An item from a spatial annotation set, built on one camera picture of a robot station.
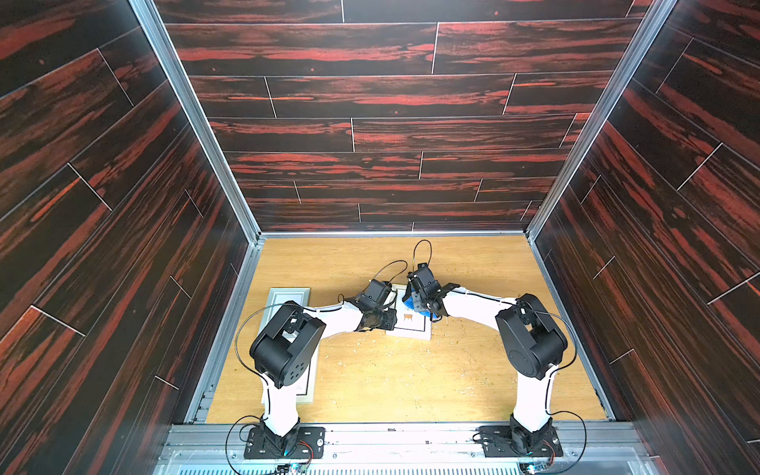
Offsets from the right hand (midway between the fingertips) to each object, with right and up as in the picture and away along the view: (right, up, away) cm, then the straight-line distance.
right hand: (429, 294), depth 100 cm
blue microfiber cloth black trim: (-7, -3, -3) cm, 8 cm away
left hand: (-12, -9, -4) cm, 15 cm away
